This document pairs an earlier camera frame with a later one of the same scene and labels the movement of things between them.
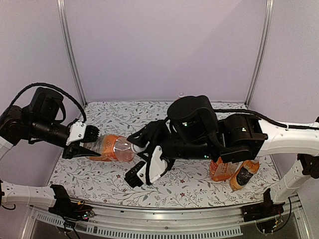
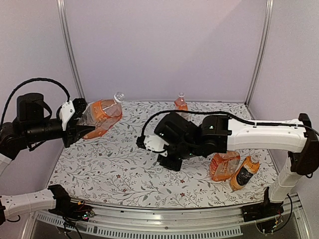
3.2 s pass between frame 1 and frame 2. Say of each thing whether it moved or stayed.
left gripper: moved
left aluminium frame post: stayed
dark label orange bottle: stayed
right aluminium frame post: stayed
